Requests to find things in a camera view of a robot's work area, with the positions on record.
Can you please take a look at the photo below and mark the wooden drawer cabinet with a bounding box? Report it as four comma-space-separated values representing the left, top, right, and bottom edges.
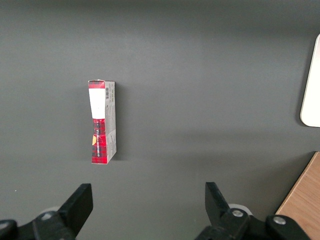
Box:
275, 151, 320, 240

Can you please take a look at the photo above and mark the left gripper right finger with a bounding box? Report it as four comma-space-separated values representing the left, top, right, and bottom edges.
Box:
194, 181, 311, 240

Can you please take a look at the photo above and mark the white rectangular tray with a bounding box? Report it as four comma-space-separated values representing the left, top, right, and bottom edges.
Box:
299, 33, 320, 128

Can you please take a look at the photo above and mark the red plaid cardboard box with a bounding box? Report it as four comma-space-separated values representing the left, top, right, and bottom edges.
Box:
87, 79, 118, 166

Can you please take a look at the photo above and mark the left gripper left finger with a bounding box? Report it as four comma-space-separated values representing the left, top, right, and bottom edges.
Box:
0, 183, 94, 240

